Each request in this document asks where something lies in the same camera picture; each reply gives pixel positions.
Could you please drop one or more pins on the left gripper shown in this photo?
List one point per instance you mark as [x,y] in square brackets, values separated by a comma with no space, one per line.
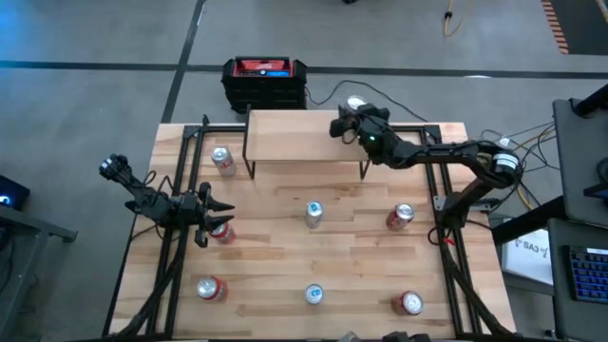
[192,211]

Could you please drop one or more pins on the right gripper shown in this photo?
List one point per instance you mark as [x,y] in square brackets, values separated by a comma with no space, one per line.
[366,127]

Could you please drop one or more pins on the silver Diet Coke can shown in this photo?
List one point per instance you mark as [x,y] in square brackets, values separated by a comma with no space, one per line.
[355,101]
[223,161]

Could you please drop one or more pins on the red Fanta can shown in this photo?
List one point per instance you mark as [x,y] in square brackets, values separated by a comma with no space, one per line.
[224,235]
[211,288]

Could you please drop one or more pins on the blue silver Red Bull can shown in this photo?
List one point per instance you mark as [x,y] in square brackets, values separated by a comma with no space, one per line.
[314,294]
[314,214]

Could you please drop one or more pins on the red Coca-Cola can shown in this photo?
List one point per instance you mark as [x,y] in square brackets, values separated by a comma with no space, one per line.
[407,304]
[399,217]

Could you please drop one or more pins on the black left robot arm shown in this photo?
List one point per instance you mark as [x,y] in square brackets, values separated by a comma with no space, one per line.
[142,197]

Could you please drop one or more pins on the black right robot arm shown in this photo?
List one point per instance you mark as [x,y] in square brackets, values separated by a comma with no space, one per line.
[442,153]

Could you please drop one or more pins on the red black power station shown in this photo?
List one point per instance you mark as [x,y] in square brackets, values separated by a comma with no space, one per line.
[263,90]

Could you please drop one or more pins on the white power adapter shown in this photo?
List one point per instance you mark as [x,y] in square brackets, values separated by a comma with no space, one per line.
[504,141]

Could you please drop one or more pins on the black side table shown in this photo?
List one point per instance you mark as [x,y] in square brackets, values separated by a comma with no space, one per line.
[28,223]

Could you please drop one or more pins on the black device blue light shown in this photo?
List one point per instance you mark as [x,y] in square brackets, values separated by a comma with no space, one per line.
[14,192]

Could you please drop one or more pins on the white paper sign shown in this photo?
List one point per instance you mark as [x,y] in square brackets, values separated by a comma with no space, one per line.
[527,256]

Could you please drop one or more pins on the gray desk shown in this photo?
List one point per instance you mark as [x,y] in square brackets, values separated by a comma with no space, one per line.
[579,157]
[558,285]

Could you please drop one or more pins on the black mat striped edge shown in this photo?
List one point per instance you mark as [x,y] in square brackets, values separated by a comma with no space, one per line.
[584,24]

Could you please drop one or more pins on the backlit keyboard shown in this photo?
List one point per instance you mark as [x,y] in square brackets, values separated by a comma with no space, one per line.
[589,275]

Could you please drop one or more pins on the wooden shelf black metal frame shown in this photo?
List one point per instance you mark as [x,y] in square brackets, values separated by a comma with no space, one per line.
[294,138]

